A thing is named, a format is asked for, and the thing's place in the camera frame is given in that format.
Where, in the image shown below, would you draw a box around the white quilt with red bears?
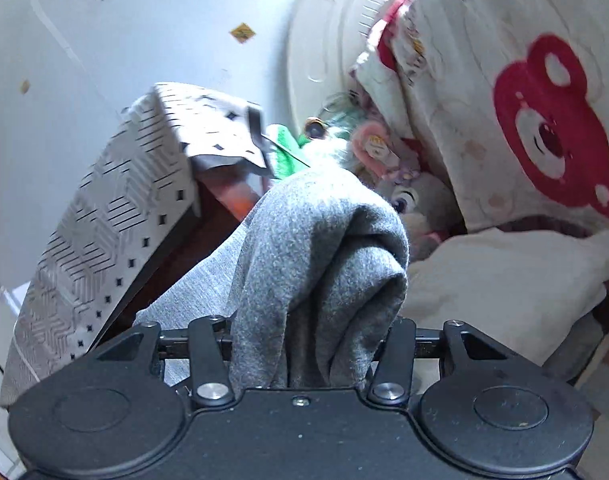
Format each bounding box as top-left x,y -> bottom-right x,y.
349,0 -> 609,236

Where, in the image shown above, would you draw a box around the pink plush toy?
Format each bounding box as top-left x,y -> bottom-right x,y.
347,120 -> 420,181

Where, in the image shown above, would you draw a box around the cream folded garment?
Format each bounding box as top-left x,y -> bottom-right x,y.
405,227 -> 609,361

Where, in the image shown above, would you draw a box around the teal plush toy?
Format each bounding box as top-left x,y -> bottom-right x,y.
299,92 -> 380,161

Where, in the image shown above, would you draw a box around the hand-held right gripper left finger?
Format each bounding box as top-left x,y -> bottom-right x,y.
79,315 -> 238,408

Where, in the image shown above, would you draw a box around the bright green plush toy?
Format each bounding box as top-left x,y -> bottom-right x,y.
264,124 -> 313,181

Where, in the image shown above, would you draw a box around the gold wall sticker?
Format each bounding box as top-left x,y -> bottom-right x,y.
229,22 -> 258,45

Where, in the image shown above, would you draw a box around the grey knit folded garment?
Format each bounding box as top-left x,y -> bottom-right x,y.
539,297 -> 609,386

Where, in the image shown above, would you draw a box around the grey white geometric patterned cloth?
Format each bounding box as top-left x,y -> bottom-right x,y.
0,82 -> 275,408

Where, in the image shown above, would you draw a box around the grey fleece garment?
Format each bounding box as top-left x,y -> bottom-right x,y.
134,165 -> 410,391

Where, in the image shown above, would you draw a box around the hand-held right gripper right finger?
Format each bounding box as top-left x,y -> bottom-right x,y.
367,316 -> 523,406

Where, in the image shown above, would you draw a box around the cream round plastic panel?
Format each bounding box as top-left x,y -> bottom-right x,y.
286,0 -> 438,128

